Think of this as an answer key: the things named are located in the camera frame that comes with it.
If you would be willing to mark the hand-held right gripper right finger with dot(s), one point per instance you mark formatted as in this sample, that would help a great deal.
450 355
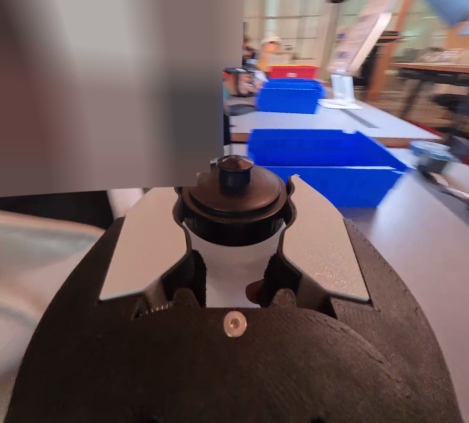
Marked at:
322 247

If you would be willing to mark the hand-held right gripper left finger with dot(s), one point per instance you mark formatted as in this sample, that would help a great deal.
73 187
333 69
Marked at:
146 247

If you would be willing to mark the white plastic bottle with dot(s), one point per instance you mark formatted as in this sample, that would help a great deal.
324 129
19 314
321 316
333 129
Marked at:
234 272

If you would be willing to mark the black bottle lid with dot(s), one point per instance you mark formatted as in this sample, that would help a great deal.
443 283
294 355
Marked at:
234 210

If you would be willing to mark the blue plastic bin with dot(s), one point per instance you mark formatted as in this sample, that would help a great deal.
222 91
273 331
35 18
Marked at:
285 98
311 148

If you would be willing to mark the person's left forearm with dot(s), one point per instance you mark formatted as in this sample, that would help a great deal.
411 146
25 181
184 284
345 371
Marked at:
36 254

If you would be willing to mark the black round pad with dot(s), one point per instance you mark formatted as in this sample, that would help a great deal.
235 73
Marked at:
241 109

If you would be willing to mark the red plastic bin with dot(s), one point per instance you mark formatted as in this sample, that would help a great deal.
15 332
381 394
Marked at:
293 71

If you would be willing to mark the instruction sign stand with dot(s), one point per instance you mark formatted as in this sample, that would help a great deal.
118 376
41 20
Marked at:
359 45

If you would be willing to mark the wooden table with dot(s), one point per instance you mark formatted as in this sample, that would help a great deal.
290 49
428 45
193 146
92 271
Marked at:
432 69

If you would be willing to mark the wooden post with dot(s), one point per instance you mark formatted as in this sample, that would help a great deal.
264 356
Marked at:
388 49

